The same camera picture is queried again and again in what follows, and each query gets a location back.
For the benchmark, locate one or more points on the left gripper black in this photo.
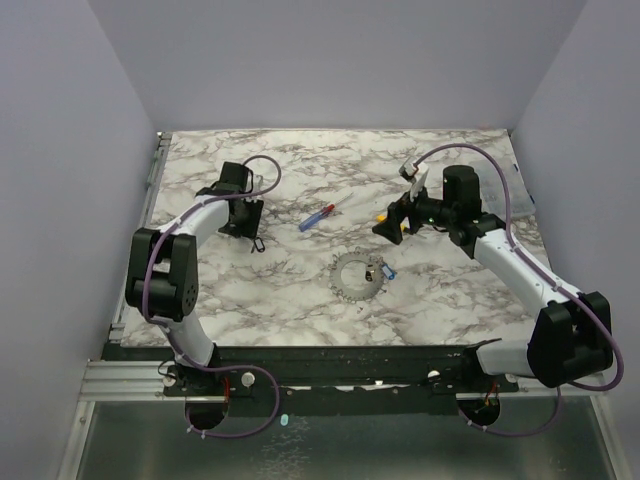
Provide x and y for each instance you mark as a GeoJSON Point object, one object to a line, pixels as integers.
{"type": "Point", "coordinates": [248, 229]}

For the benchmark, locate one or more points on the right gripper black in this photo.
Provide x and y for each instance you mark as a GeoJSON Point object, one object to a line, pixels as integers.
{"type": "Point", "coordinates": [400, 218]}

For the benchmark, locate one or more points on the black key fob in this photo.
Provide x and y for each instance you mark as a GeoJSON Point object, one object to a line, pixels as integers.
{"type": "Point", "coordinates": [258, 245]}

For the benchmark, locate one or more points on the silver key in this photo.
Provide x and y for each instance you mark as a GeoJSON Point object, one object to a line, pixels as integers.
{"type": "Point", "coordinates": [372, 272]}

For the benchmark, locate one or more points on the round metal keyring disc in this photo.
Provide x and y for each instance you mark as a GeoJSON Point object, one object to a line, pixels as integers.
{"type": "Point", "coordinates": [347, 276]}

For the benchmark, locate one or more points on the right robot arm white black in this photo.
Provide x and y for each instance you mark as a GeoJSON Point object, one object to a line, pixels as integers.
{"type": "Point", "coordinates": [568, 339]}

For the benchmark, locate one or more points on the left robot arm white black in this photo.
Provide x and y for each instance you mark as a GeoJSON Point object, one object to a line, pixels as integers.
{"type": "Point", "coordinates": [162, 278]}

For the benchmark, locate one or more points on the blue red screwdriver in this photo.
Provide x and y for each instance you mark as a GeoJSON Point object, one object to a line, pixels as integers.
{"type": "Point", "coordinates": [323, 213]}

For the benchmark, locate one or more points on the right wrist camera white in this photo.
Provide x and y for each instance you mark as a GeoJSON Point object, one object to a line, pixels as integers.
{"type": "Point", "coordinates": [410, 173]}

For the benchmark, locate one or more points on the aluminium frame rail left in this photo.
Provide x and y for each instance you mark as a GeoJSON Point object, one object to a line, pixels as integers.
{"type": "Point", "coordinates": [138, 380]}

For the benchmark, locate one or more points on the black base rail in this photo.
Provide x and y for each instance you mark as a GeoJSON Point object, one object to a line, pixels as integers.
{"type": "Point", "coordinates": [343, 381]}

